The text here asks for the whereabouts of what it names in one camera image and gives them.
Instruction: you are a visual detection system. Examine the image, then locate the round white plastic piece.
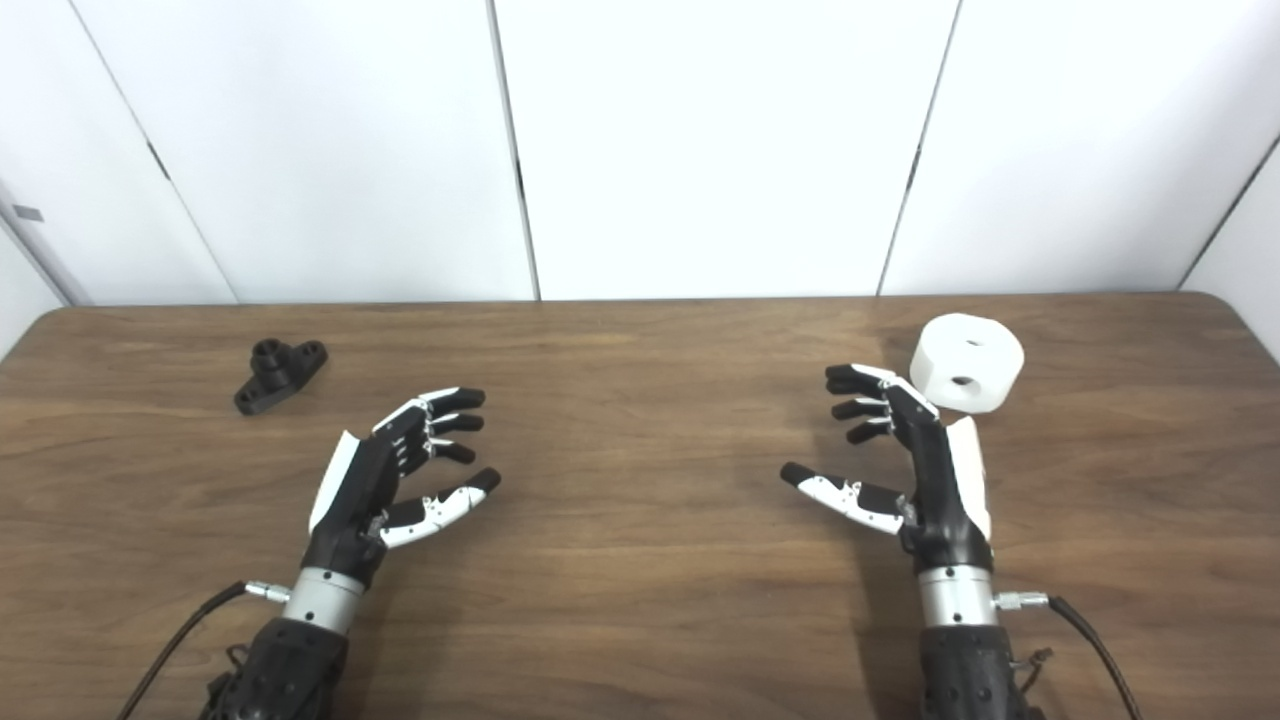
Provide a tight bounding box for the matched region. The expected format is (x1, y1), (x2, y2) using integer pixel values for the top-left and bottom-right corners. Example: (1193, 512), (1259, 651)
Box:
(909, 313), (1026, 416)

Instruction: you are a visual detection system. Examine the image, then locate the black plastic holder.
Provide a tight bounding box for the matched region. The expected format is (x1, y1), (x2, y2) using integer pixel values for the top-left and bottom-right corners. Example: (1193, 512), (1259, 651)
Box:
(234, 339), (329, 417)

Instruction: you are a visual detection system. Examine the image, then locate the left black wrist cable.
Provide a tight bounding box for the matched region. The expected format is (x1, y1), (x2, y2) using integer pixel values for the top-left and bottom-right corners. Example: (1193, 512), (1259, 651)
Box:
(118, 580), (293, 720)

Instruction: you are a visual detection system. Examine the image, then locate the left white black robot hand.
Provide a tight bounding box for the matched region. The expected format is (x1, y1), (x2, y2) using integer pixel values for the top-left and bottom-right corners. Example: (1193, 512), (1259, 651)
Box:
(302, 386), (502, 591)

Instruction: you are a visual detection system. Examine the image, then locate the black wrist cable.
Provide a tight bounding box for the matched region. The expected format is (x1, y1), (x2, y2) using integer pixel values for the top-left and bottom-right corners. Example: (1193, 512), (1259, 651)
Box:
(118, 580), (293, 720)
(994, 590), (1142, 720)

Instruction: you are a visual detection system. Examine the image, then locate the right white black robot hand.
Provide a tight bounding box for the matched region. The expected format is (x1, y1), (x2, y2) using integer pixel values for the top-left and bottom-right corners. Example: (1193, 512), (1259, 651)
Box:
(780, 363), (996, 577)

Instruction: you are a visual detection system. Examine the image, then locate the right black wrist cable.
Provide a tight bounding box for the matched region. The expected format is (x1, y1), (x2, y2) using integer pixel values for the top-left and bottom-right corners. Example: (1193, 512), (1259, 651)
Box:
(994, 590), (1142, 720)

